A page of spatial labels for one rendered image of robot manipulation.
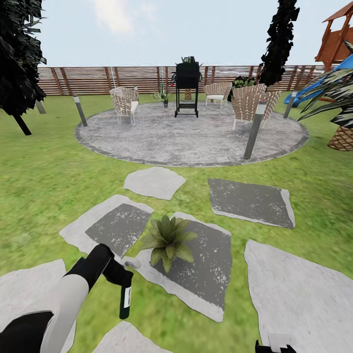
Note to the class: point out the insectifuge atomizer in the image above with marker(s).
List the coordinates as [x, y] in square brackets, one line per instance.
[125, 302]

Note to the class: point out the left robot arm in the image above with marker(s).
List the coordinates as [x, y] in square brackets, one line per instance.
[43, 326]

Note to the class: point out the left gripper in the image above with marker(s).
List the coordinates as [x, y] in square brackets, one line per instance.
[121, 276]

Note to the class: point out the charcoal grill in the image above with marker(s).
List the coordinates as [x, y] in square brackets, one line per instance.
[188, 76]

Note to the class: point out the tree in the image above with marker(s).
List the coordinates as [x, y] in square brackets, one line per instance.
[278, 50]
[19, 88]
[19, 12]

